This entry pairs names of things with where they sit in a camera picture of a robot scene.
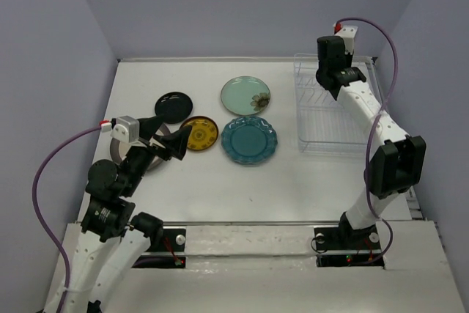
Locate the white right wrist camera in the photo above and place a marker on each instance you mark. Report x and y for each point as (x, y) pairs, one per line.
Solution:
(348, 34)

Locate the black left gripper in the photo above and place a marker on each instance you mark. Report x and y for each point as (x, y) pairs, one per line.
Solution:
(176, 142)

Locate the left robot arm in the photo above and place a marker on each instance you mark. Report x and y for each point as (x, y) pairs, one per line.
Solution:
(112, 236)

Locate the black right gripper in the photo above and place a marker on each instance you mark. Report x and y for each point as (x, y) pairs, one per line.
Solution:
(349, 60)

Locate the amber patterned plate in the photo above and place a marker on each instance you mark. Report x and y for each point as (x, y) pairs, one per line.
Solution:
(204, 133)

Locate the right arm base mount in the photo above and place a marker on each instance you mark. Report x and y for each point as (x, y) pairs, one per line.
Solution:
(335, 249)

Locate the clear wire dish rack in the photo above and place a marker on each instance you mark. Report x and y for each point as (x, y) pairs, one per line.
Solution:
(324, 126)

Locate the grey brown rimmed plate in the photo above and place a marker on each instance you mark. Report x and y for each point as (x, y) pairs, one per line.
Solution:
(118, 150)

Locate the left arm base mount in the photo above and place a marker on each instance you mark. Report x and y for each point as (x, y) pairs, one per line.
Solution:
(169, 253)

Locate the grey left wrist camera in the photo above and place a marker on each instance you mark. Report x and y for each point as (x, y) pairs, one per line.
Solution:
(125, 129)

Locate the black round plate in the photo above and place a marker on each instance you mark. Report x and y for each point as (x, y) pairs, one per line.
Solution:
(174, 107)

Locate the light green flower plate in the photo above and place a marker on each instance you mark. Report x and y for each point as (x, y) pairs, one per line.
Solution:
(245, 95)

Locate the teal scalloped plate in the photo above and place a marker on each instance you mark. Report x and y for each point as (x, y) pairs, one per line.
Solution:
(249, 140)

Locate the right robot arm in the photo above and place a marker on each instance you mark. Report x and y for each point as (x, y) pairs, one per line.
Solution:
(394, 158)

